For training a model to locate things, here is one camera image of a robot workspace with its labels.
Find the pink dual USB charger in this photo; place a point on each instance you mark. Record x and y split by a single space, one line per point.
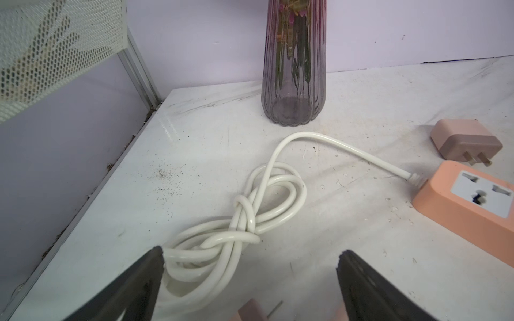
465 140

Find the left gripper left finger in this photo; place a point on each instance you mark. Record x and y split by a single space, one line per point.
131 296

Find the aluminium frame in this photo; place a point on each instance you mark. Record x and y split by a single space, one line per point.
136 68

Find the dark ribbed vase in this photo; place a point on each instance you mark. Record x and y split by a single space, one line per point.
291 106

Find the lower white mesh shelf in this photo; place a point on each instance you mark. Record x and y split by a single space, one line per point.
47 44

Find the orange USB power strip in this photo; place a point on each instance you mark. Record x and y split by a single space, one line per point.
473 205

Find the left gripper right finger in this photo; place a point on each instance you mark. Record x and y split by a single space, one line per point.
367 295

